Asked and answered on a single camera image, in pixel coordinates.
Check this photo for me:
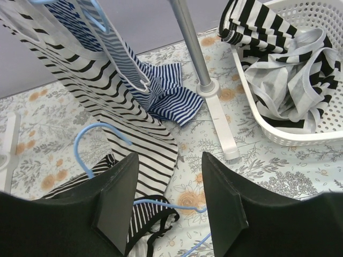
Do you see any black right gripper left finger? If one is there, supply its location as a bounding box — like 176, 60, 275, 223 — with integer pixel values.
1, 153, 139, 256

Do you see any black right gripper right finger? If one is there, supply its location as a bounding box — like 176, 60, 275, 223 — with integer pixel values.
202, 152, 342, 256

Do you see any light blue hanger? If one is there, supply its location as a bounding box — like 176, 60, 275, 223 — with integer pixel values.
28, 0, 111, 34
73, 123, 212, 257

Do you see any white black thin striped tank top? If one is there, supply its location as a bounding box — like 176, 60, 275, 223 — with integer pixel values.
1, 1, 178, 196

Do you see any wide black white striped tank top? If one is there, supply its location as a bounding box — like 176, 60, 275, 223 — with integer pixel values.
219, 1, 341, 134

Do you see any blue white striped tank top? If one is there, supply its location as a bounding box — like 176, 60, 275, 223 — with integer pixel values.
46, 1, 203, 126

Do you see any silver white clothes rack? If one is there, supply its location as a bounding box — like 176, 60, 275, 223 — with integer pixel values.
0, 0, 241, 193

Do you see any white perforated plastic basket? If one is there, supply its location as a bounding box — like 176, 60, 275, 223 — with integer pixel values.
219, 1, 342, 146

